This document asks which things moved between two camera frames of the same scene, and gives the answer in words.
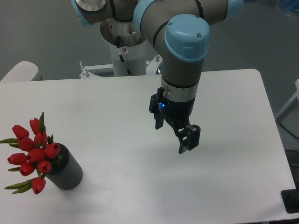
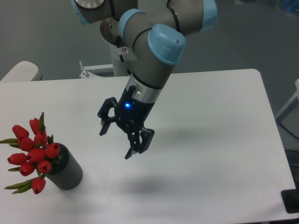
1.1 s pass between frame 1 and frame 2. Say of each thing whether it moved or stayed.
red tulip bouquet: stayed
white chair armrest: stayed
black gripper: moved
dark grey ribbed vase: stayed
